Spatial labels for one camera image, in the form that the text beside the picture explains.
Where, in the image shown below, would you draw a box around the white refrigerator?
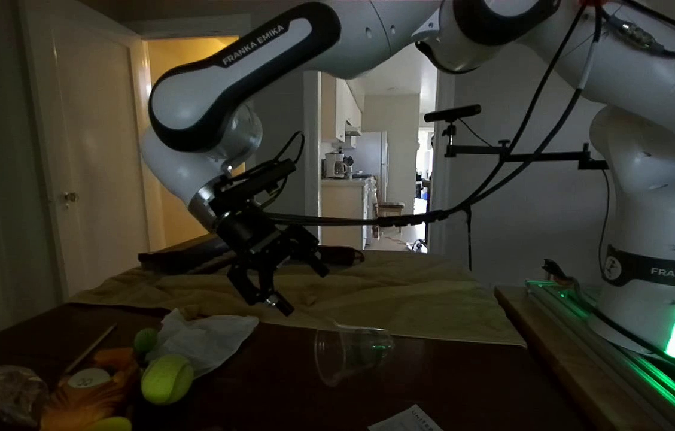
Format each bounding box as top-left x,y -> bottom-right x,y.
355,129 -> 393,183

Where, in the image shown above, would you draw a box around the wooden base board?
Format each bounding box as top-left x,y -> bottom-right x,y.
493,286 -> 675,431

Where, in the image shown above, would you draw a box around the white round disc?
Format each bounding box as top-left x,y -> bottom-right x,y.
63,366 -> 116,392

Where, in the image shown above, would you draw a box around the thin black wall cable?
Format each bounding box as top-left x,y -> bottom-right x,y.
461,209 -> 477,274

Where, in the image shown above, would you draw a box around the orange fruit toy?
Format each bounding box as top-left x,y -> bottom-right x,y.
35,382 -> 131,431

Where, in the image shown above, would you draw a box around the small green spiky ball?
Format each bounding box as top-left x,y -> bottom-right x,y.
130,325 -> 160,358

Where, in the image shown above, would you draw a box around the black exterior camera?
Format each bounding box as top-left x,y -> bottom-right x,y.
422,104 -> 483,126

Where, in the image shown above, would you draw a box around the white crumpled cloth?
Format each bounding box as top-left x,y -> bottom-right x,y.
149,310 -> 260,378

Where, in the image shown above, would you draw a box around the white paper card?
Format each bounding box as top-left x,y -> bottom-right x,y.
369,406 -> 442,431

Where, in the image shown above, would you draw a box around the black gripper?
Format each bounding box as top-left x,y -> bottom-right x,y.
216,205 -> 332,319

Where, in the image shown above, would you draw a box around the white room door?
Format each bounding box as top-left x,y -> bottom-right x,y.
21,0 -> 166,302

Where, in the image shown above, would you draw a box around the long black bar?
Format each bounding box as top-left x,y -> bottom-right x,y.
137,236 -> 238,275

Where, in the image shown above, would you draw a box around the small orange toy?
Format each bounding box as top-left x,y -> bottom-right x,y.
90,346 -> 138,372

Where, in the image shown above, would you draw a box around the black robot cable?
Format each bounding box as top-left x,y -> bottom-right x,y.
260,0 -> 675,231

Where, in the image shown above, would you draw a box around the metal base rail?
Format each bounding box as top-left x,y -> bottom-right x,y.
527,278 -> 675,430

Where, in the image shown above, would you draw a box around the thin wooden stick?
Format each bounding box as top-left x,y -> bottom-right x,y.
59,322 -> 119,378

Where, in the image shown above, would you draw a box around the white kitchen counter cabinet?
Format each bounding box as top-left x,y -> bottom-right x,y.
318,177 -> 378,249

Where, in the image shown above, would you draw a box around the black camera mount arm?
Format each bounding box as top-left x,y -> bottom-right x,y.
441,121 -> 615,173

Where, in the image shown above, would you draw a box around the white kitchen wall cabinets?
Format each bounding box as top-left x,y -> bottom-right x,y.
320,72 -> 367,145

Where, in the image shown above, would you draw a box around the small black clamp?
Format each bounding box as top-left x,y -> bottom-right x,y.
540,260 -> 584,296

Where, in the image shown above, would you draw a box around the yellow-green tennis ball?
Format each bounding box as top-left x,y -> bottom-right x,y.
138,352 -> 196,407

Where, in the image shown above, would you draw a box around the small wooden stool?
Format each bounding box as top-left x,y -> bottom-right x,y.
375,202 -> 404,236

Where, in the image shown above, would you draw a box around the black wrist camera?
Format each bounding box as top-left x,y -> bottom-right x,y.
209,155 -> 301,215

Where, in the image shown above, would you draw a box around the kitchen counter appliance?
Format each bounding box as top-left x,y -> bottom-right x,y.
320,141 -> 356,183

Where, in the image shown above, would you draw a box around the black elongated device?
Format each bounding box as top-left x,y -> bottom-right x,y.
310,245 -> 367,270

